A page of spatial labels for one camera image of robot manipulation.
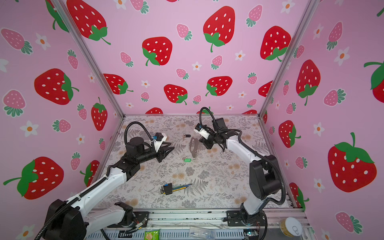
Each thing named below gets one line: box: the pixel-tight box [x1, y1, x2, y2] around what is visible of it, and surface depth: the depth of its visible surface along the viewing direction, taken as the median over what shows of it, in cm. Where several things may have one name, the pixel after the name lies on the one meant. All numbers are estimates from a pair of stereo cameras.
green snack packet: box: [144, 229, 160, 240], surface depth 70 cm
